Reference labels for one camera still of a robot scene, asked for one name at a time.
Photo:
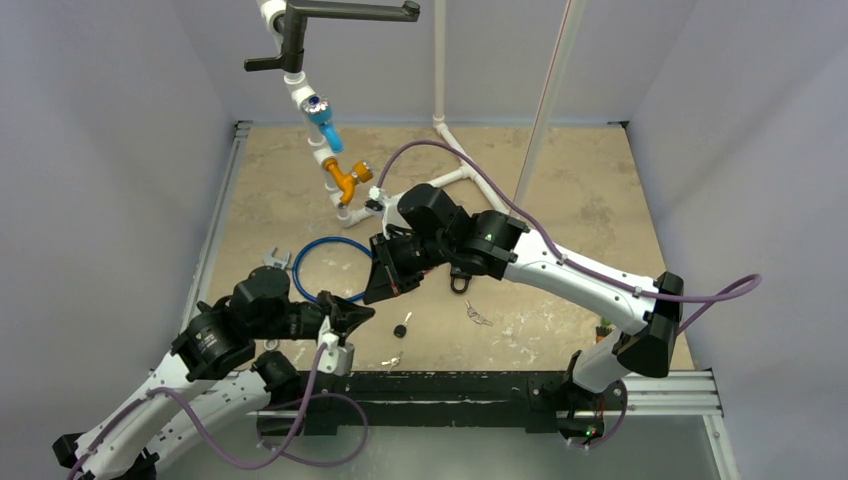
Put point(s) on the black head key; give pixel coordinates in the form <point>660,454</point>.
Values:
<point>401,330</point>

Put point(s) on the orange brass valve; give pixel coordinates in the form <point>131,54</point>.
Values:
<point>347,182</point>

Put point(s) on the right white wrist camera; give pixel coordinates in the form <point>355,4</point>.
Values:
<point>384,206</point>

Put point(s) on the red handled adjustable wrench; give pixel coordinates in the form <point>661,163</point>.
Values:
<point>283,262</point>

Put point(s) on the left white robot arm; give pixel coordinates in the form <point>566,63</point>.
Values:
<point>252,349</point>

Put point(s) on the black padlock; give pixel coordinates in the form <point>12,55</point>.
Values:
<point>459,281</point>

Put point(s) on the small silver key pair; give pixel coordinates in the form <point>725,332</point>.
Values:
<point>393,362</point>

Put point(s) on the blue valve fitting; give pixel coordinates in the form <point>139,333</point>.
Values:
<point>319,112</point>

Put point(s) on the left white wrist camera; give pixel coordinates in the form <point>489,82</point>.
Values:
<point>336,357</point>

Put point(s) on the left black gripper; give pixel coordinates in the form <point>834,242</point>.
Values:
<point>344,315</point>

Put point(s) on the blue cable lock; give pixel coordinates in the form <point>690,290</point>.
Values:
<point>304,252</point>

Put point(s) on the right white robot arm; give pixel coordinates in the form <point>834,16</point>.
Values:
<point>438,231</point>

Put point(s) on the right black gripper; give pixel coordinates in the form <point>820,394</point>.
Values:
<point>393,263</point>

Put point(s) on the orange black tool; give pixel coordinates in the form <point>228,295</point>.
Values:
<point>602,330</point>

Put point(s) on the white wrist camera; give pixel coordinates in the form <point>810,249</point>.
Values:
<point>336,357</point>
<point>384,206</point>

